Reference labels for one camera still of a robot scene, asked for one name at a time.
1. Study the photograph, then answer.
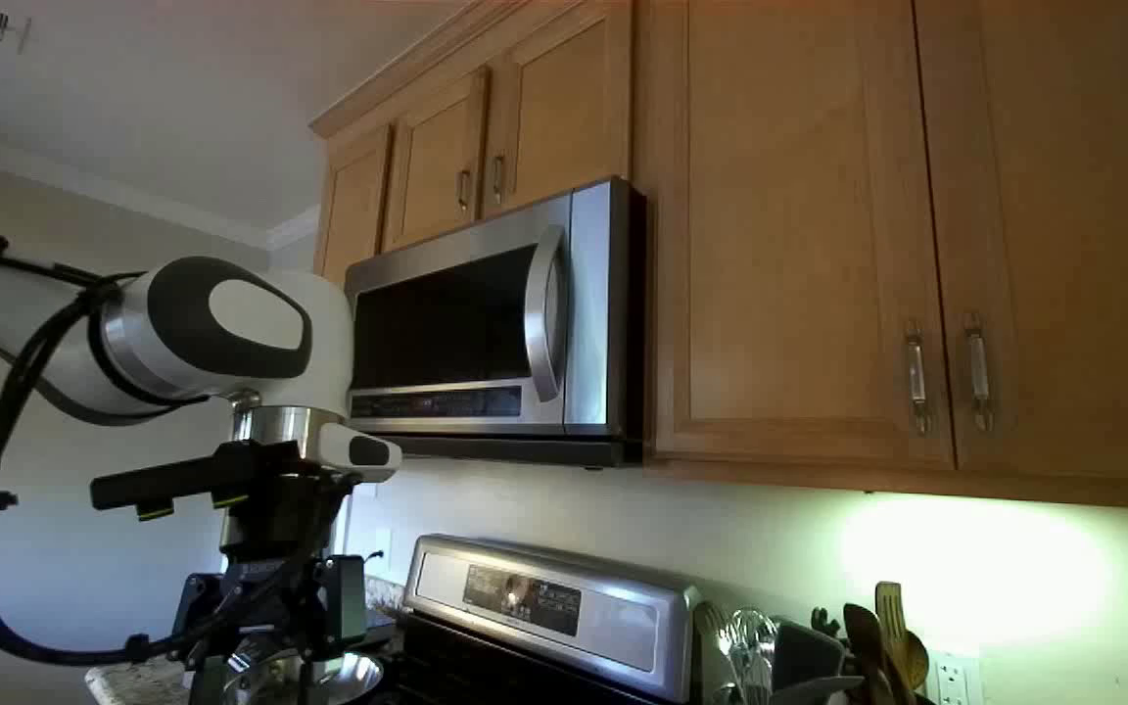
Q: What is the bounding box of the dark kitchen spoon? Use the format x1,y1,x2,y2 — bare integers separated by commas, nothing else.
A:
837,598,891,705

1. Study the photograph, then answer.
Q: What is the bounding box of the wooden spatula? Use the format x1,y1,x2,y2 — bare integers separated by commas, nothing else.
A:
869,574,934,705

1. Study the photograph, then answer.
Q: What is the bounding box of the stainless steel stove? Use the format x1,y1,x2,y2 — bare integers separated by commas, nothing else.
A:
380,527,704,705

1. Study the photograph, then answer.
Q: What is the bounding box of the stainless steel microwave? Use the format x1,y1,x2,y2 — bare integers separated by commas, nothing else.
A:
340,176,656,469

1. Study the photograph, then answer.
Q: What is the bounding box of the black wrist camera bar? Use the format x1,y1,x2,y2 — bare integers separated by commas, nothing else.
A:
88,450,255,520

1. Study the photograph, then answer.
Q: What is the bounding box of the silver microwave door handle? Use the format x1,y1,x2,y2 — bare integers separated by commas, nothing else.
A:
523,222,575,402

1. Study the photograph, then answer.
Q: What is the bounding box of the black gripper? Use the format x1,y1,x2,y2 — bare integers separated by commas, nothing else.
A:
176,442,373,705

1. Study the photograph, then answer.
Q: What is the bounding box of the white wall outlet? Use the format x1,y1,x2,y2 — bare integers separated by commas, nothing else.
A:
934,641,988,705

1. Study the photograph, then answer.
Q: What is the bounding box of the tall wooden cabinet door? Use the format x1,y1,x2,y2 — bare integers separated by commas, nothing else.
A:
913,0,1128,489
632,0,961,479

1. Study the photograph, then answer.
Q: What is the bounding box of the wooden cabinet door above microwave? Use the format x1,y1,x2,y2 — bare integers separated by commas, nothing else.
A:
375,63,499,260
476,0,638,222

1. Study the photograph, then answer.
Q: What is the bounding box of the narrow wooden cabinet door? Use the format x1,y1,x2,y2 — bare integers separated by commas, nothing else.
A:
315,120,397,285

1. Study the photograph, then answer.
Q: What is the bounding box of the metal kitchen utensil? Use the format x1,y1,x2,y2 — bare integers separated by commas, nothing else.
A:
715,606,787,705

